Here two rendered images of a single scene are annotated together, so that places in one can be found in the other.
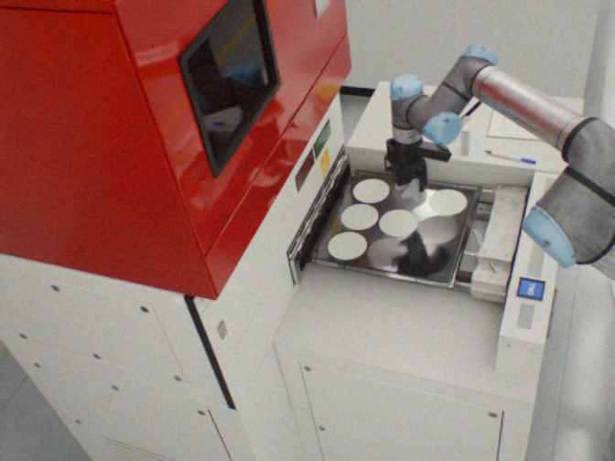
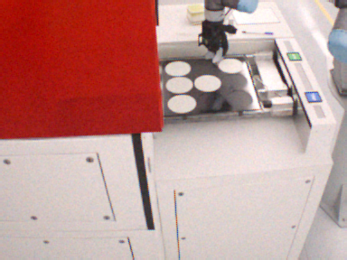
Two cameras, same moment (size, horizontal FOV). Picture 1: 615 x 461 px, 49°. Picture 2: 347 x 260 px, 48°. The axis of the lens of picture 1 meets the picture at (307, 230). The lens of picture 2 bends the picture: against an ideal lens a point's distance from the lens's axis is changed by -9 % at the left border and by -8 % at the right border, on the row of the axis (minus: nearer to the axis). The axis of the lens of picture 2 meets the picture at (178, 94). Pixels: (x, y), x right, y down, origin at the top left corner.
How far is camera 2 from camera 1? 0.61 m
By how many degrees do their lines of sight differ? 23
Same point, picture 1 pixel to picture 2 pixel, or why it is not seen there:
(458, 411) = (286, 187)
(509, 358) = (315, 140)
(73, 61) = not seen: outside the picture
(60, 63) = not seen: outside the picture
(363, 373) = (225, 183)
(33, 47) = not seen: outside the picture
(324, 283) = (170, 134)
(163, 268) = (117, 112)
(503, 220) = (267, 70)
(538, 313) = (323, 108)
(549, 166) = (280, 34)
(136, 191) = (113, 36)
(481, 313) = (280, 125)
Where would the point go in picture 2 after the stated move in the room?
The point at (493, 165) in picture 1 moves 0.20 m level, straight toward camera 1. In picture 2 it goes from (250, 38) to (267, 64)
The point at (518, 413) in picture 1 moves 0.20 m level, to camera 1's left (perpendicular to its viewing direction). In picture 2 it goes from (323, 174) to (282, 200)
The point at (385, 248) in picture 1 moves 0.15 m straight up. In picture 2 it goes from (209, 99) to (209, 65)
